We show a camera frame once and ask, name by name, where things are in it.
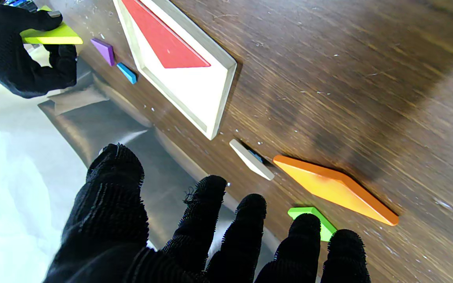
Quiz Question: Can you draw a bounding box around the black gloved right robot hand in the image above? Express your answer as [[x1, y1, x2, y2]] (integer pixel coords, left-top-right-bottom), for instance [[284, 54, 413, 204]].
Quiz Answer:
[[0, 2, 79, 99]]

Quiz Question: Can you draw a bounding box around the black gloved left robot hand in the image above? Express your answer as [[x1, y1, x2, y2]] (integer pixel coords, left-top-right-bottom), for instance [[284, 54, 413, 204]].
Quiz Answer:
[[43, 143, 371, 283]]

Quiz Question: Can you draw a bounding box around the large yellow triangle piece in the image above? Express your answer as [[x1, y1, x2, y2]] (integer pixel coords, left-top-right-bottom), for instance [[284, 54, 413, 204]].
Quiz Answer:
[[20, 5, 84, 45]]

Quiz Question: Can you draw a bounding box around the purple triangle piece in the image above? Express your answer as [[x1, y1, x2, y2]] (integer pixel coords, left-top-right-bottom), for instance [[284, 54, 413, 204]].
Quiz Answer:
[[90, 37, 116, 67]]

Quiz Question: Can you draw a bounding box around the large red triangle piece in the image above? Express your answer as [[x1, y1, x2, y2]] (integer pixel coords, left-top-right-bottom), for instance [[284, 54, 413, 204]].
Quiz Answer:
[[121, 0, 212, 70]]

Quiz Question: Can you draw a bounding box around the small beige triangle piece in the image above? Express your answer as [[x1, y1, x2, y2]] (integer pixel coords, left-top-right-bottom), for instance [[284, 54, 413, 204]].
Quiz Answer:
[[229, 138, 275, 182]]

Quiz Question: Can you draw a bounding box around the square wooden tangram tray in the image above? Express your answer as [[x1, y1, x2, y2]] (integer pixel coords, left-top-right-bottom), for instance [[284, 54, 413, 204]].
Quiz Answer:
[[112, 0, 238, 141]]

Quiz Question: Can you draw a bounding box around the orange parallelogram piece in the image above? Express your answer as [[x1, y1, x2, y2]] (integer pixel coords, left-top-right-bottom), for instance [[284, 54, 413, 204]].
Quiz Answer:
[[273, 154, 400, 227]]

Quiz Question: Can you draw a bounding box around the green square piece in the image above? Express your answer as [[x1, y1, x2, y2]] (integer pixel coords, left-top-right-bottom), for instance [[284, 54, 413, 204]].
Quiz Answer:
[[287, 206, 338, 243]]

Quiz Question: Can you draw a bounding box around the small blue triangle piece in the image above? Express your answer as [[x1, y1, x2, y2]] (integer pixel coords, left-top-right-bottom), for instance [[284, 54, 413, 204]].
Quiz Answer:
[[116, 62, 138, 85]]

